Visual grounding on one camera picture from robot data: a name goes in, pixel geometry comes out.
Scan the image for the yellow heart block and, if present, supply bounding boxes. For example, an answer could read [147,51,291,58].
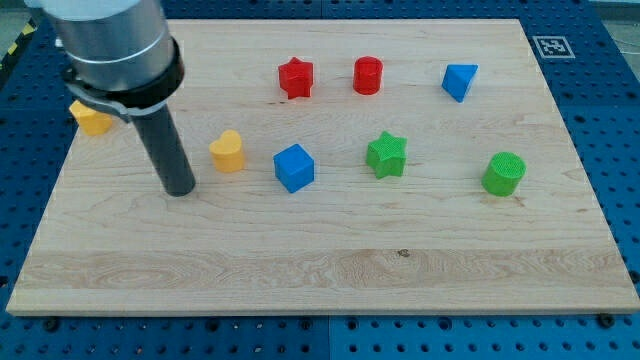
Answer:
[209,129,245,173]

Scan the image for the black pusher rod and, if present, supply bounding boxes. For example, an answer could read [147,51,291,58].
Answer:
[133,105,196,197]

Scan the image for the yellow block behind arm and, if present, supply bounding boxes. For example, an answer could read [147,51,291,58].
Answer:
[69,100,113,136]

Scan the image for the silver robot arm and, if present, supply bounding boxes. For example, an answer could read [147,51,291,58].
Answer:
[25,0,177,91]

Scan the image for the blue cube block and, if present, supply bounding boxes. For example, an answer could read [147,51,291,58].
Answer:
[273,144,315,193]

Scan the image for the wooden board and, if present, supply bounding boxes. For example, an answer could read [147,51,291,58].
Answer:
[7,19,639,316]

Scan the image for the green star block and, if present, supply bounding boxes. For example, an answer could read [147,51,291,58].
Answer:
[366,131,407,179]

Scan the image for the red star block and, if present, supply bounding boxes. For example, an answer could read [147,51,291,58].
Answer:
[278,57,314,99]

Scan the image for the red cylinder block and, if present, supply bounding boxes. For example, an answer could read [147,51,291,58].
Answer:
[353,56,383,95]

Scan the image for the blue triangle block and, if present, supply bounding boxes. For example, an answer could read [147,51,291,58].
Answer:
[441,64,479,103]

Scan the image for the green cylinder block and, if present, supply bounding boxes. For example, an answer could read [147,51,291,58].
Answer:
[481,152,527,197]

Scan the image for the white fiducial marker tag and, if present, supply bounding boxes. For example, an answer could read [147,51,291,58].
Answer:
[532,35,575,59]

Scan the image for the black clamp ring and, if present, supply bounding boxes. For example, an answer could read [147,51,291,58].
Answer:
[61,37,186,124]

